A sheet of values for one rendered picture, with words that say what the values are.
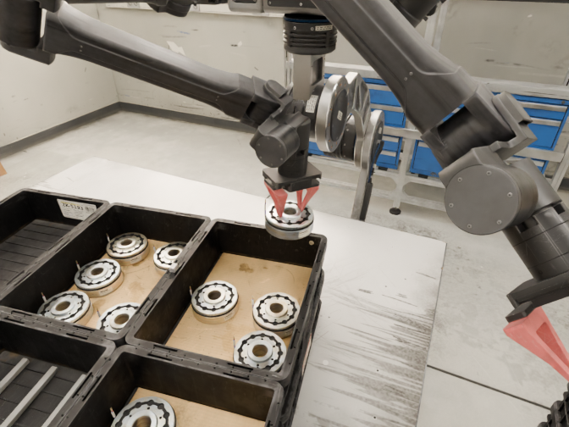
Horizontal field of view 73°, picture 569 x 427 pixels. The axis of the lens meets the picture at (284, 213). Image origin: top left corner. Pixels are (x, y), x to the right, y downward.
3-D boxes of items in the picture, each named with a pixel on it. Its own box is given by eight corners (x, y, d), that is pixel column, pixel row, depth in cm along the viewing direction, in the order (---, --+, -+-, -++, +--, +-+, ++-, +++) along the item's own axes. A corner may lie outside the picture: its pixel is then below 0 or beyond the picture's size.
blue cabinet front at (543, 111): (409, 171, 251) (427, 84, 220) (533, 195, 226) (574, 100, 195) (408, 173, 249) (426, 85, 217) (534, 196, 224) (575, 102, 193)
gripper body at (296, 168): (322, 181, 75) (325, 146, 71) (276, 192, 71) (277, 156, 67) (305, 167, 80) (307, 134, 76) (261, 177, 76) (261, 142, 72)
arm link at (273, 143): (272, 76, 68) (251, 113, 74) (239, 93, 60) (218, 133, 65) (323, 119, 68) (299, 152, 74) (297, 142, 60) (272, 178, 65)
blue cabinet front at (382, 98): (296, 150, 278) (298, 69, 247) (397, 169, 253) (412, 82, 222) (295, 151, 276) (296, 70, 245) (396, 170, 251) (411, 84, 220)
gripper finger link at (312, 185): (317, 216, 80) (321, 176, 74) (287, 224, 77) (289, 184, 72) (301, 200, 85) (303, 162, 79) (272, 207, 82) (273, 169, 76)
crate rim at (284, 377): (214, 224, 100) (213, 217, 99) (328, 242, 94) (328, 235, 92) (124, 351, 68) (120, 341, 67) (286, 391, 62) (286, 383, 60)
